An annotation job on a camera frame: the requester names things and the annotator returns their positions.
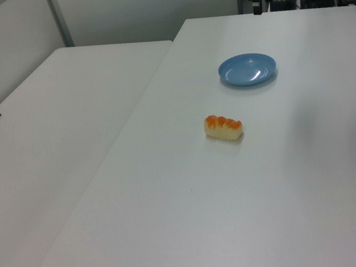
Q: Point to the bread roll with orange glaze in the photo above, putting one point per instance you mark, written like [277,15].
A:
[223,129]

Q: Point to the blue round plate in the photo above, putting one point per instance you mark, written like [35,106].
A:
[246,70]

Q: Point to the white side table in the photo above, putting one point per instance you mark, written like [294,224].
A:
[47,144]

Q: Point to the grey metal partition post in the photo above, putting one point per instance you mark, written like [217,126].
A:
[60,20]

